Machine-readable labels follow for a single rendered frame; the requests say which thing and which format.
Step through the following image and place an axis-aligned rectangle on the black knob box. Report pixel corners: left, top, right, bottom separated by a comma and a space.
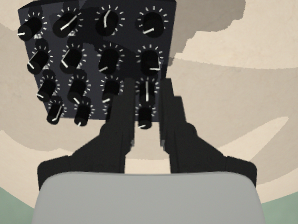
17, 0, 177, 130

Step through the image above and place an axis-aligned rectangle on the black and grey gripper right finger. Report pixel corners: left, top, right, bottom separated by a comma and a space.
158, 78, 257, 187

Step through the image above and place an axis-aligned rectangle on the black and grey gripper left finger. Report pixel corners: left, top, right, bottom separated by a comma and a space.
37, 77, 136, 191

